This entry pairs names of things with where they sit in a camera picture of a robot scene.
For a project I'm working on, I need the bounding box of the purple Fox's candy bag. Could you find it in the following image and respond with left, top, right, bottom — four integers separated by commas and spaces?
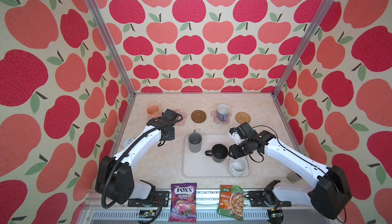
168, 183, 197, 223

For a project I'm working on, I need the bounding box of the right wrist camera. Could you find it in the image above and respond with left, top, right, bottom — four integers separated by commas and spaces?
229, 122, 258, 144

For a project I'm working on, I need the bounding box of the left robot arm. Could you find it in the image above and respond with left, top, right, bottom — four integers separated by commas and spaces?
95, 124, 175, 209

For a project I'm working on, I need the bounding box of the clear jar black lid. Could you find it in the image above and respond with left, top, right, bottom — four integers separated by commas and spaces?
286, 171, 302, 183

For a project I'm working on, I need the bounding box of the left aluminium frame post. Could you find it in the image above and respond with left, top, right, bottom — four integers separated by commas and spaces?
84, 0, 136, 99

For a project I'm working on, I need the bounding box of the translucent plastic tray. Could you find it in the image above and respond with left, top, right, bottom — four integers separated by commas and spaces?
182, 134, 250, 178

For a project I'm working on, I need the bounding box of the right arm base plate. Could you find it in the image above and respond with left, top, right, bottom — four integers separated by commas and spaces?
245, 191, 292, 208

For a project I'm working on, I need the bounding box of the aluminium frame post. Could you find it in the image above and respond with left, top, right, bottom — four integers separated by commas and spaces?
84, 0, 136, 99
272, 0, 335, 99

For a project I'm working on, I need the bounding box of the rattan woven round coaster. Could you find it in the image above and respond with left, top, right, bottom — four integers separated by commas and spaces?
235, 112, 251, 124

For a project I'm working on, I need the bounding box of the grey mug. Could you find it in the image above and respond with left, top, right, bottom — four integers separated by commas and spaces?
188, 130, 202, 153

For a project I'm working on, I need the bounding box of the green snack bag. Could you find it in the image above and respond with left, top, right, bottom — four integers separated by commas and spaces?
217, 185, 245, 222

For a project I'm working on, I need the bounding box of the front aluminium frame rail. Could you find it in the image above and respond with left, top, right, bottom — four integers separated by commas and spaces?
75, 188, 337, 224

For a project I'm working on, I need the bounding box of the right aluminium frame post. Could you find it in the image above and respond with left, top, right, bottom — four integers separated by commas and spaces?
272, 0, 335, 99

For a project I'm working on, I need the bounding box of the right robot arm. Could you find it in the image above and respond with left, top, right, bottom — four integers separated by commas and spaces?
229, 128, 352, 220

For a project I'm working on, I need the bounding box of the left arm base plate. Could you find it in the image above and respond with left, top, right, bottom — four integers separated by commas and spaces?
128, 190, 170, 207

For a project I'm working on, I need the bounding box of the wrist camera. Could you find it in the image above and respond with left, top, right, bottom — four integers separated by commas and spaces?
162, 109, 178, 123
229, 122, 258, 144

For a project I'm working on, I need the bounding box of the orange mug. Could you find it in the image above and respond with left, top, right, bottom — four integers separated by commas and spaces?
146, 105, 161, 120

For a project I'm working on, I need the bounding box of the pink flower coaster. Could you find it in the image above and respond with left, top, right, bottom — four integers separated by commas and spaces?
174, 109, 188, 127
210, 110, 232, 125

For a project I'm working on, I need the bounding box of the black mug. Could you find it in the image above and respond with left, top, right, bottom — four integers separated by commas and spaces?
205, 144, 228, 163

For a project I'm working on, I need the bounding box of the brown wooden round coaster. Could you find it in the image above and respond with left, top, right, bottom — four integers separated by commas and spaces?
191, 110, 207, 124

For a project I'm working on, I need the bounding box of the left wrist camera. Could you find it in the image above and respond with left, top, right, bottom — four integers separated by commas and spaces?
162, 109, 178, 123

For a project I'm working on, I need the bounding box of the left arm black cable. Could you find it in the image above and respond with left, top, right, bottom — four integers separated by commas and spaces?
100, 113, 184, 224

